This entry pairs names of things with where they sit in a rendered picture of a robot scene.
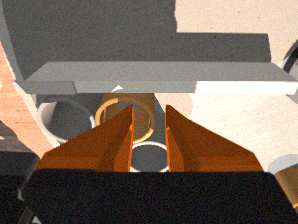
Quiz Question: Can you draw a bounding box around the bronze bushing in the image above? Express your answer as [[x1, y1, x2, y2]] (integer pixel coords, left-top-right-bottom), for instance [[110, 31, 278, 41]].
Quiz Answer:
[[274, 168, 298, 214], [95, 93, 155, 144]]

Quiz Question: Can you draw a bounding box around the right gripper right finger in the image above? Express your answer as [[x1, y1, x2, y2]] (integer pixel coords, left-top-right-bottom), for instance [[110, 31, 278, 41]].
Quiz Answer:
[[165, 105, 264, 172]]

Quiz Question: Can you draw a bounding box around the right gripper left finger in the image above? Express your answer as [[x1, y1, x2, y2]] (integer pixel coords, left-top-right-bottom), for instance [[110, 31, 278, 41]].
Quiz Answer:
[[33, 105, 134, 172]]

